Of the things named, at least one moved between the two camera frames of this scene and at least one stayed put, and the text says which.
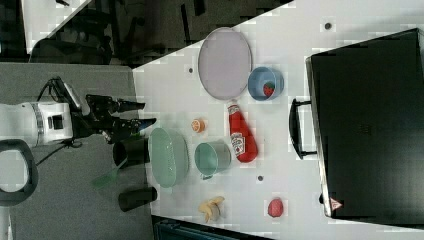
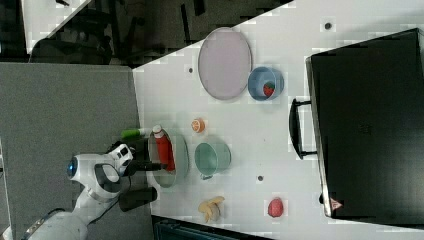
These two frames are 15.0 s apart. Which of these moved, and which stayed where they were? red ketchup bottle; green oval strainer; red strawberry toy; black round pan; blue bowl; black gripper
Moved: black gripper; red ketchup bottle
Stayed: blue bowl; black round pan; green oval strainer; red strawberry toy
